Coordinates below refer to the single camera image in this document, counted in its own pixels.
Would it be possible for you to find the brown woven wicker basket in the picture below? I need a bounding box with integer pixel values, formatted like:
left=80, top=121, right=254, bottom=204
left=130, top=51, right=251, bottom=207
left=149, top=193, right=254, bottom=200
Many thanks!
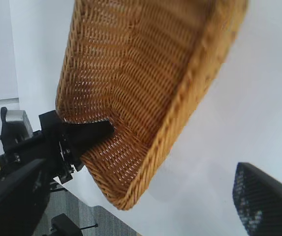
left=55, top=0, right=250, bottom=211

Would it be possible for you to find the black bracket with cable tie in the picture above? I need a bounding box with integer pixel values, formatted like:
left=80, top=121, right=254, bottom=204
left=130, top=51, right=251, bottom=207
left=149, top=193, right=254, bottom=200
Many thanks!
left=50, top=213, right=99, bottom=236

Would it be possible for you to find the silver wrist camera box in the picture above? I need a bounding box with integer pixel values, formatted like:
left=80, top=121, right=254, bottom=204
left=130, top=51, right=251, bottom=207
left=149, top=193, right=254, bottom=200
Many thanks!
left=5, top=110, right=33, bottom=141

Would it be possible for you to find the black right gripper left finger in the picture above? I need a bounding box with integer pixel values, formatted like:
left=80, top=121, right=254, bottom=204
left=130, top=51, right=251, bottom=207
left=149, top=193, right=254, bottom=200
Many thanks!
left=0, top=158, right=51, bottom=236

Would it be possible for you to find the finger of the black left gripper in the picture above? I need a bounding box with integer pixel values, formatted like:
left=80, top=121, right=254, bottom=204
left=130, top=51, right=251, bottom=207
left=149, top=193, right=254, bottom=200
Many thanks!
left=63, top=119, right=114, bottom=159

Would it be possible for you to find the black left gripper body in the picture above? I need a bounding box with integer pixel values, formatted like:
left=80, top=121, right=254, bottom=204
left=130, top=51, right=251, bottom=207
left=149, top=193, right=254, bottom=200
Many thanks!
left=38, top=110, right=85, bottom=185

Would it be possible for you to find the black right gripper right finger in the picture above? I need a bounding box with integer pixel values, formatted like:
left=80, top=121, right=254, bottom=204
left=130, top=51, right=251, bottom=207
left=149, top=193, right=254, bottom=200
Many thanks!
left=232, top=161, right=282, bottom=236

